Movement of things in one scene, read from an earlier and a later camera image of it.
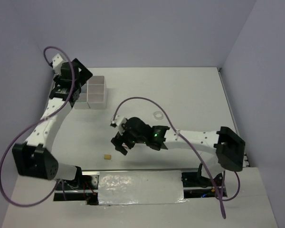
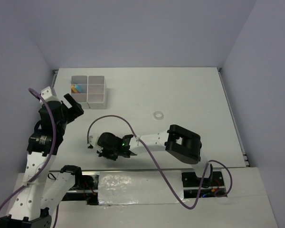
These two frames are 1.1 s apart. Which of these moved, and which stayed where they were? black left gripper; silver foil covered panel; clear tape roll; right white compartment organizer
Moved: black left gripper
Stayed: silver foil covered panel; clear tape roll; right white compartment organizer
